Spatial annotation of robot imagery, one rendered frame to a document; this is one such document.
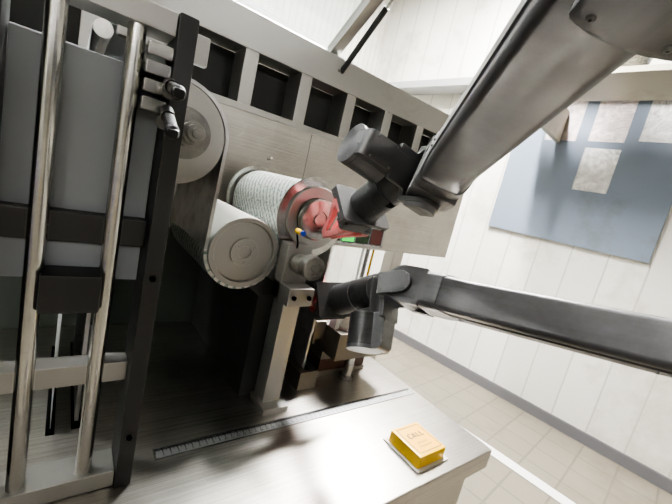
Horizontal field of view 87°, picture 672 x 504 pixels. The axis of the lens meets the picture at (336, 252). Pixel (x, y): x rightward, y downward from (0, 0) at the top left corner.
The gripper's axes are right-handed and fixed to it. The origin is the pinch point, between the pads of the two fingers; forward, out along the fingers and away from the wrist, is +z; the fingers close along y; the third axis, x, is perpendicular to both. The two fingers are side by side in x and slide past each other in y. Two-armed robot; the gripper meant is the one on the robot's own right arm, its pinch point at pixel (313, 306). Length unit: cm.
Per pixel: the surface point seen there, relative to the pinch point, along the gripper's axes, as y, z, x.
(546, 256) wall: 249, 46, 39
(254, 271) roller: -15.4, -5.4, 5.5
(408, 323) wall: 237, 180, 3
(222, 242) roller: -21.8, -7.7, 9.5
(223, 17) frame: -18, -1, 63
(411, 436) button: 8.9, -14.1, -24.9
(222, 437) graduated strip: -20.0, -1.5, -20.2
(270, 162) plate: -0.9, 12.8, 38.7
